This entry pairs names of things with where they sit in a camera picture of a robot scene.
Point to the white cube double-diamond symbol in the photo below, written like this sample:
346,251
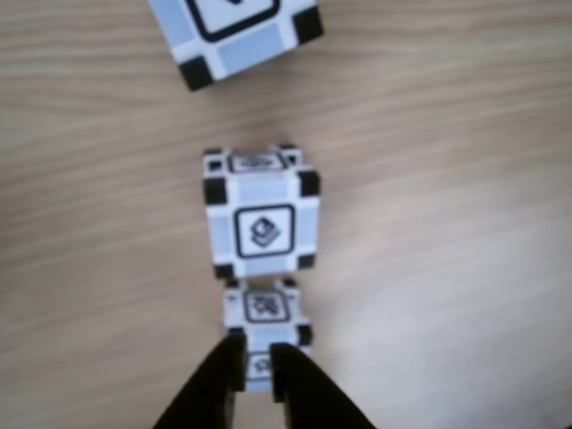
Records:
263,228

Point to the white cube zigzag symbol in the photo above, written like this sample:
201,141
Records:
241,53

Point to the white cube crossed-loop symbol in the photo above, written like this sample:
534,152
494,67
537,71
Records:
263,308

